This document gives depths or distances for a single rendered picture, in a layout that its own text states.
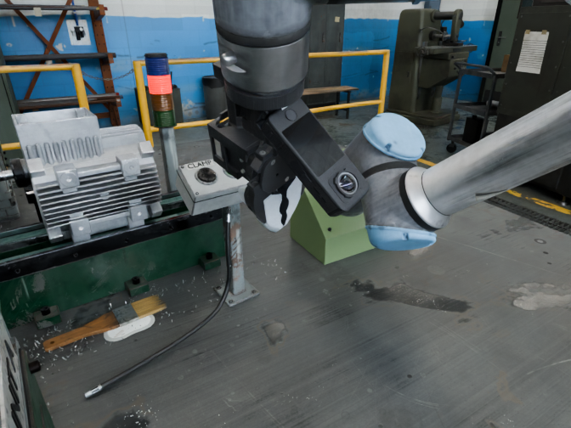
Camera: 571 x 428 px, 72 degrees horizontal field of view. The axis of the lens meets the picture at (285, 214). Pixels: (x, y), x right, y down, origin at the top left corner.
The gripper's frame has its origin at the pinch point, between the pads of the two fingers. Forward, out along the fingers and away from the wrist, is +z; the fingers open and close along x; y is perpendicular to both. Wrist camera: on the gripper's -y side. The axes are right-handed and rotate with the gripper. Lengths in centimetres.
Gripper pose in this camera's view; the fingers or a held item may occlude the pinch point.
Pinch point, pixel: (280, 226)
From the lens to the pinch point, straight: 49.2
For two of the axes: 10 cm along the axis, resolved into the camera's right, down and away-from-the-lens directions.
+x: -7.0, 5.5, -4.6
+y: -7.2, -5.4, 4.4
